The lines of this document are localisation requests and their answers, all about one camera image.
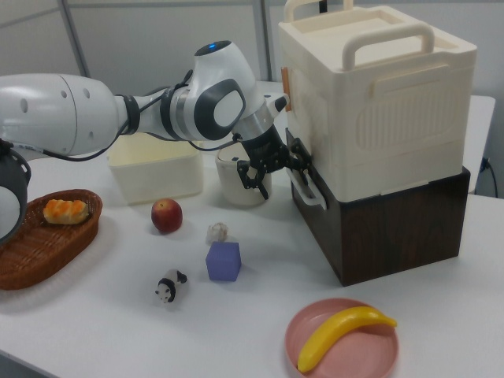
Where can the panda figurine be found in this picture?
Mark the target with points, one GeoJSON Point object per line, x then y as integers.
{"type": "Point", "coordinates": [169, 287]}

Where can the brown wicker basket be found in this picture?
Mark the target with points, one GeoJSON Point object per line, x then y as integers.
{"type": "Point", "coordinates": [39, 256]}

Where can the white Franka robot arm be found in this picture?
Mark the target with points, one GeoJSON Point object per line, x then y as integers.
{"type": "Point", "coordinates": [39, 114]}

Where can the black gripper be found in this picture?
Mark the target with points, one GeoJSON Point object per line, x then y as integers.
{"type": "Point", "coordinates": [265, 151]}

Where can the red apple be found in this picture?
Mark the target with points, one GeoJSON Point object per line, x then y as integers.
{"type": "Point", "coordinates": [167, 216]}

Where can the yellow banana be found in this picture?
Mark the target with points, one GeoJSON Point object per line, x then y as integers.
{"type": "Point", "coordinates": [334, 334]}

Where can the crumpled white paper ball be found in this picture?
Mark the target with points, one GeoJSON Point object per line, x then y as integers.
{"type": "Point", "coordinates": [216, 231]}

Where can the cream plastic storage box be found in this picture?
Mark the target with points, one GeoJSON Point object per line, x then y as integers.
{"type": "Point", "coordinates": [393, 118]}

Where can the cream open plastic container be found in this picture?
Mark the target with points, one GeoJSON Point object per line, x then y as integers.
{"type": "Point", "coordinates": [157, 177]}

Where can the orange glazed bread loaf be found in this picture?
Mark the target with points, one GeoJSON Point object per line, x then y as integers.
{"type": "Point", "coordinates": [65, 212]}

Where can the white lidded trash can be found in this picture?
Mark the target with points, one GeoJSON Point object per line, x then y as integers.
{"type": "Point", "coordinates": [236, 193]}

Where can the dark wooden drawer cabinet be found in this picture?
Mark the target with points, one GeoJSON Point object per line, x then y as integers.
{"type": "Point", "coordinates": [393, 236]}

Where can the pink plate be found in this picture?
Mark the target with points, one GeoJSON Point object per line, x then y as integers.
{"type": "Point", "coordinates": [354, 354]}

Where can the black camera stand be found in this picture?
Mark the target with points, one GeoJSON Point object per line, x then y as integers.
{"type": "Point", "coordinates": [323, 4]}

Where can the purple cube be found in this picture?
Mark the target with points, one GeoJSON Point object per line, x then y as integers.
{"type": "Point", "coordinates": [222, 264]}

